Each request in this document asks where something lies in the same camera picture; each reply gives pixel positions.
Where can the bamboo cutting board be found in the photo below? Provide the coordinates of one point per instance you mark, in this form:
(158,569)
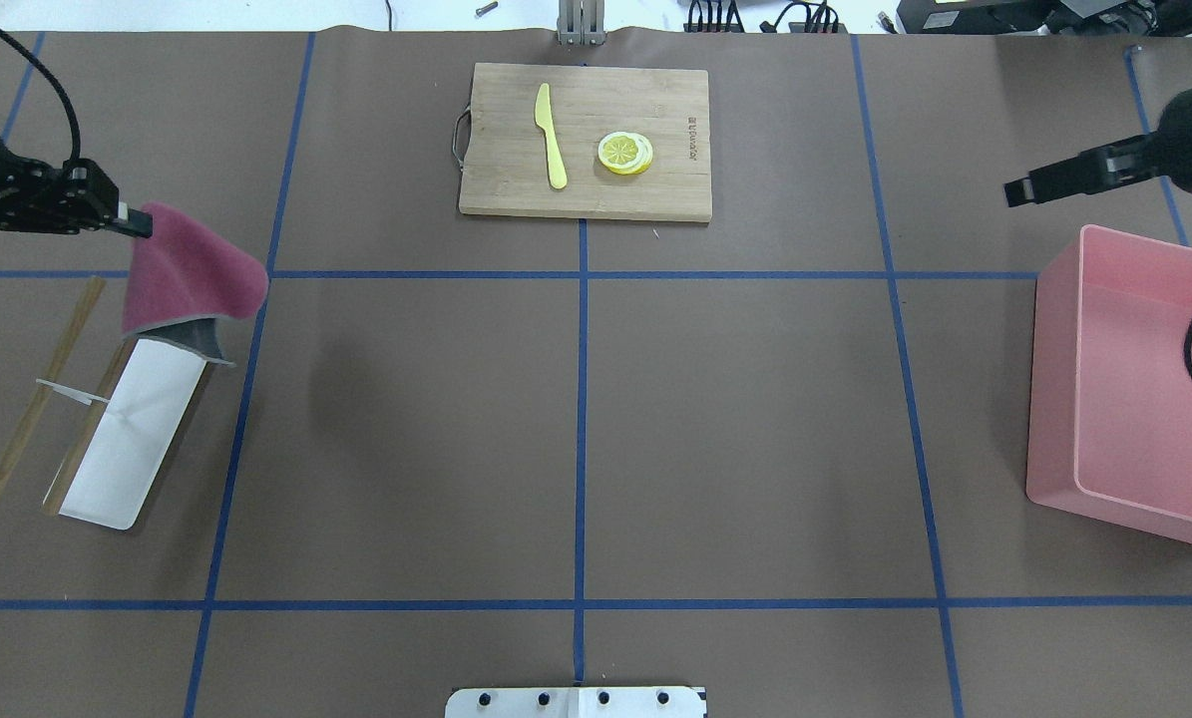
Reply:
(504,165)

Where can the magenta grey wiping cloth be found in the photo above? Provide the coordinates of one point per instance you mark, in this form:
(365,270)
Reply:
(184,279)

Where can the white metal base plate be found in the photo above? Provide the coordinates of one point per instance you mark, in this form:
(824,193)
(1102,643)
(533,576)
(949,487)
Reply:
(576,701)

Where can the pink plastic bin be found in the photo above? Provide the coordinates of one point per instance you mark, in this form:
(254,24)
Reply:
(1110,412)

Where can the yellow plastic knife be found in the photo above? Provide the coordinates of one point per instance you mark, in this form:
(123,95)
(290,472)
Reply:
(557,175)

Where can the grey metal camera post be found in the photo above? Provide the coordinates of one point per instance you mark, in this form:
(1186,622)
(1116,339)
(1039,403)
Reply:
(581,23)

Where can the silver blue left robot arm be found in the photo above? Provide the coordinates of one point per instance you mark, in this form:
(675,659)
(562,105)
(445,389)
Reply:
(9,159)

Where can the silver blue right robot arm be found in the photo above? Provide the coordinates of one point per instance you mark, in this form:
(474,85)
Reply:
(1165,152)

